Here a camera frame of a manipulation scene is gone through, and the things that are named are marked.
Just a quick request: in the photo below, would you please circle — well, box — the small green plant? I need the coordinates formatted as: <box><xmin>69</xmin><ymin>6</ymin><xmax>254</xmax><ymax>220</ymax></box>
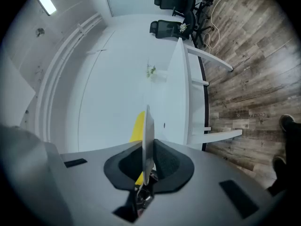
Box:
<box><xmin>145</xmin><ymin>58</ymin><xmax>168</xmax><ymax>83</ymax></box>

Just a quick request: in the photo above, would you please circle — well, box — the person's black trouser leg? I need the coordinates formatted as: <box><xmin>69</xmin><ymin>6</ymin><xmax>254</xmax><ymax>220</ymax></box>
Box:
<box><xmin>267</xmin><ymin>121</ymin><xmax>301</xmax><ymax>197</ymax></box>

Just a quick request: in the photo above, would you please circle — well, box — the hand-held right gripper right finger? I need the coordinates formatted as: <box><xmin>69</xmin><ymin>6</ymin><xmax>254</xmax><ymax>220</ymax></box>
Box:
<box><xmin>152</xmin><ymin>139</ymin><xmax>195</xmax><ymax>194</ymax></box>

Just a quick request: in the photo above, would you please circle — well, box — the yellow corn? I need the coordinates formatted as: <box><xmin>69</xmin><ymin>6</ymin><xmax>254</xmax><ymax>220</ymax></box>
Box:
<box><xmin>129</xmin><ymin>111</ymin><xmax>146</xmax><ymax>185</ymax></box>

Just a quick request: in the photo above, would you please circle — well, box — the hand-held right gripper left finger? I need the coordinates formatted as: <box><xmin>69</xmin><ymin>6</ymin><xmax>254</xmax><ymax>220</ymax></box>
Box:
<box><xmin>103</xmin><ymin>141</ymin><xmax>143</xmax><ymax>191</ymax></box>

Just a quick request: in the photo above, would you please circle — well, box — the ceiling light panel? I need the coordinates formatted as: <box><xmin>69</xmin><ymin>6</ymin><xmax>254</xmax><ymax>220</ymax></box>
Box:
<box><xmin>34</xmin><ymin>0</ymin><xmax>57</xmax><ymax>16</ymax></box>

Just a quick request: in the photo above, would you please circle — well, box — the white floor cable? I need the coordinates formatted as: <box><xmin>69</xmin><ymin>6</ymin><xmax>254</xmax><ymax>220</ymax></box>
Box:
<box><xmin>203</xmin><ymin>0</ymin><xmax>243</xmax><ymax>50</ymax></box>

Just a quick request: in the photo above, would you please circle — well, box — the white table top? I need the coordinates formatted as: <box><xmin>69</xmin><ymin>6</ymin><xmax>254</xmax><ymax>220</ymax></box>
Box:
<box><xmin>145</xmin><ymin>38</ymin><xmax>243</xmax><ymax>151</ymax></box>

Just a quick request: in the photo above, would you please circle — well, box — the black office chair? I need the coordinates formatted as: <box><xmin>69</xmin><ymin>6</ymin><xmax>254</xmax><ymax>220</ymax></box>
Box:
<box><xmin>150</xmin><ymin>10</ymin><xmax>215</xmax><ymax>48</ymax></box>
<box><xmin>154</xmin><ymin>0</ymin><xmax>212</xmax><ymax>18</ymax></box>

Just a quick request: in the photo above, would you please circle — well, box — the person's black shoe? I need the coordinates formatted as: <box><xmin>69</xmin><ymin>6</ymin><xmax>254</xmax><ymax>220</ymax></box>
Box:
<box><xmin>278</xmin><ymin>114</ymin><xmax>296</xmax><ymax>133</ymax></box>
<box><xmin>272</xmin><ymin>156</ymin><xmax>288</xmax><ymax>181</ymax></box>

